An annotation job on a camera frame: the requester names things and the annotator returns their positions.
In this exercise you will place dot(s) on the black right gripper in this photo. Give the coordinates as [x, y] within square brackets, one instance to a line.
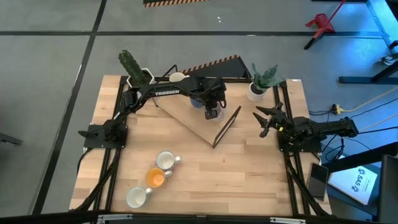
[274, 119]

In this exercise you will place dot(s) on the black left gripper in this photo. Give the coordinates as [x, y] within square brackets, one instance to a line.
[213, 102]

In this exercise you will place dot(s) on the blue coffee mug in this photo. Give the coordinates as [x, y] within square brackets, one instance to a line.
[196, 104]

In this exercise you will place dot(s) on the orange coffee mug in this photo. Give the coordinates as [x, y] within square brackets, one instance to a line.
[155, 178]

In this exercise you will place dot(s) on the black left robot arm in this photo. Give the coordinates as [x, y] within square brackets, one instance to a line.
[164, 91]

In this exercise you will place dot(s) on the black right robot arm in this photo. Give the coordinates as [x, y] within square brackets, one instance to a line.
[323, 128]

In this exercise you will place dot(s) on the green plant in white pot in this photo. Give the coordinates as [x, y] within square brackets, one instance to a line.
[262, 81]

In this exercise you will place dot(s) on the black ramp with hazard stripes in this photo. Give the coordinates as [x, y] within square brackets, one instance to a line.
[227, 68]

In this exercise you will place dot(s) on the yellow power plug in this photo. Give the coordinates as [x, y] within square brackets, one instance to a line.
[335, 109]

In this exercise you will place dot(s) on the black smartphone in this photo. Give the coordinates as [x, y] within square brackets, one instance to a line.
[317, 180]

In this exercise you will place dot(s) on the cactus in white hexagonal pot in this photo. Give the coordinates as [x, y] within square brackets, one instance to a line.
[133, 68]

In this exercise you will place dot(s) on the black desk bar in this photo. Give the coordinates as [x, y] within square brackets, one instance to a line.
[357, 158]

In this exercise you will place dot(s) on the hazard striped floor strip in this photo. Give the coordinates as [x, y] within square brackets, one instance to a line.
[174, 2]

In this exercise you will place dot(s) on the red metal stand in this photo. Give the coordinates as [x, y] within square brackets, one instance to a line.
[321, 23]

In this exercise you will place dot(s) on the white and blue box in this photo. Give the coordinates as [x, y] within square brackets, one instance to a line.
[353, 183]

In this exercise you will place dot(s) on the black monitor edge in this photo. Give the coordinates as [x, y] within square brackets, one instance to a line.
[390, 189]

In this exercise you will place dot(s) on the grey chair leg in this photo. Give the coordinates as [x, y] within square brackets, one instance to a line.
[11, 139]

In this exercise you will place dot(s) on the wooden shelf with black frame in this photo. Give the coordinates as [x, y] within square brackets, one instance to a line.
[182, 110]

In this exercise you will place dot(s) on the black back frame rail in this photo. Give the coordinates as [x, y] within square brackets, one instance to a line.
[239, 80]

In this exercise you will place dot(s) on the black aluminium frame rails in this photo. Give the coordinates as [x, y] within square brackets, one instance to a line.
[293, 186]
[110, 174]

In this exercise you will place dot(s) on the black front frame bar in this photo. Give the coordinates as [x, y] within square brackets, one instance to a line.
[199, 218]

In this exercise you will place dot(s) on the blue lit table frame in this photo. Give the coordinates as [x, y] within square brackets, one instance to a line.
[382, 21]

